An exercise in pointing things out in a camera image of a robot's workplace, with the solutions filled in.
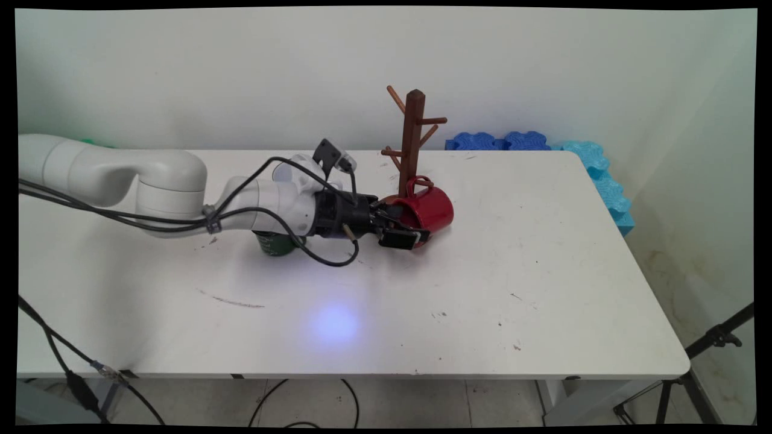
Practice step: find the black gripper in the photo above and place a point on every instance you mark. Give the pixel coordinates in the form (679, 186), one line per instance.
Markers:
(344, 214)

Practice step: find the red enamel mug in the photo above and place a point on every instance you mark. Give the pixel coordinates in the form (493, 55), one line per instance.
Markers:
(431, 208)

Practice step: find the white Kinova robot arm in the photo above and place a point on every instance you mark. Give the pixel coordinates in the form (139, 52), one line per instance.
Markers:
(120, 175)

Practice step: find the brown wooden mug tree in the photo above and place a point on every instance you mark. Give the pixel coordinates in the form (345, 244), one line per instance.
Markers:
(413, 138)

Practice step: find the dark blue foam piece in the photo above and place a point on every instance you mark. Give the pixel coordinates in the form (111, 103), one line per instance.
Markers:
(526, 141)
(473, 142)

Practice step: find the dark green enamel mug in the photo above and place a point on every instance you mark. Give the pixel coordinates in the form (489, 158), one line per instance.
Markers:
(277, 244)

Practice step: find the white enamel mug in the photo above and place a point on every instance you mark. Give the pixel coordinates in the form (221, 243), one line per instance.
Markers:
(282, 173)

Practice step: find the light blue foam piece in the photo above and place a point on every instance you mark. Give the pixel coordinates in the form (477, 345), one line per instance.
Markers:
(606, 181)

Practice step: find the white table leg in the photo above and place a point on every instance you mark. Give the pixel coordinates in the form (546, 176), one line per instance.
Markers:
(561, 404)

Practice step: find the green block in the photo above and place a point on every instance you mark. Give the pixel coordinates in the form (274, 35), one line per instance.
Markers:
(90, 142)

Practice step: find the black tripod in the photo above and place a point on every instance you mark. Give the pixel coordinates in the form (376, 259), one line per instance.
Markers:
(718, 334)

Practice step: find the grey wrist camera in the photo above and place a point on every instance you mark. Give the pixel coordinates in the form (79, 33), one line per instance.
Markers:
(329, 155)

